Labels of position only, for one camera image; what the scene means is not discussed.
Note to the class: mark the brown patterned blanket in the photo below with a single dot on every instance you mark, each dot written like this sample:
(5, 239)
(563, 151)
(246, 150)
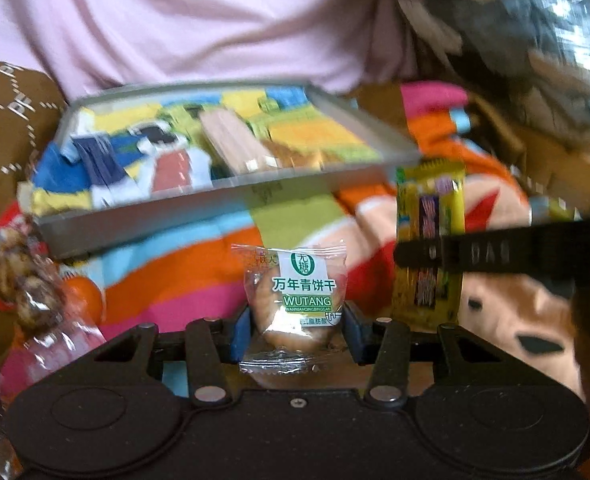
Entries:
(10, 110)

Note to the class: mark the grey tray with cartoon drawing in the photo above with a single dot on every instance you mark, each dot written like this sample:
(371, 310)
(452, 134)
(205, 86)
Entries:
(175, 225)

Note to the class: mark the colourful cartoon blanket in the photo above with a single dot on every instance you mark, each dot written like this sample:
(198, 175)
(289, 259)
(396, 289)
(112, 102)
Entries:
(500, 310)

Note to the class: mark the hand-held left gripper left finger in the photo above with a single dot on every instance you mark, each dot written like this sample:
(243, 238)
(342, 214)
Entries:
(238, 337)

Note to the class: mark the pink label snack packet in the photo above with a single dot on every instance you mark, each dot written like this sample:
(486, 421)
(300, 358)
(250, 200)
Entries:
(60, 345)

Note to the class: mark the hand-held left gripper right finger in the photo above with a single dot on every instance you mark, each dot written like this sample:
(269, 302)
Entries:
(356, 335)

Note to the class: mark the pink bed sheet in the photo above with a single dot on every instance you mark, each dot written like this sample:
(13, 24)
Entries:
(175, 20)

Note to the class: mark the clear bag of clothes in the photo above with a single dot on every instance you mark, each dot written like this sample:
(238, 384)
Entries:
(525, 35)

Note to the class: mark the clear nut packet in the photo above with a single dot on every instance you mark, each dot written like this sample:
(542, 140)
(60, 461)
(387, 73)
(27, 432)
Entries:
(25, 285)

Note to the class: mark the tangerine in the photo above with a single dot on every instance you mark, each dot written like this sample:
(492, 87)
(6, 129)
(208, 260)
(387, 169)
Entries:
(82, 294)

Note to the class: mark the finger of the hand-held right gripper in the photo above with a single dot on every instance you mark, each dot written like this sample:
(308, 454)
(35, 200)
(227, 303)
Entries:
(500, 252)

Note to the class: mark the yellow candy bar packet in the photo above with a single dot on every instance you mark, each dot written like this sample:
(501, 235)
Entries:
(427, 195)

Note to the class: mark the dark blue stick packet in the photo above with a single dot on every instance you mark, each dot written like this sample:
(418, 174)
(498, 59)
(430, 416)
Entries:
(97, 165)

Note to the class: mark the green label biscuit packet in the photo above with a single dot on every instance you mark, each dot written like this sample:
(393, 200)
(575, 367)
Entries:
(295, 285)

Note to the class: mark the puffed rice bar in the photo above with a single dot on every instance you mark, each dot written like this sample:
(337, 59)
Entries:
(230, 140)

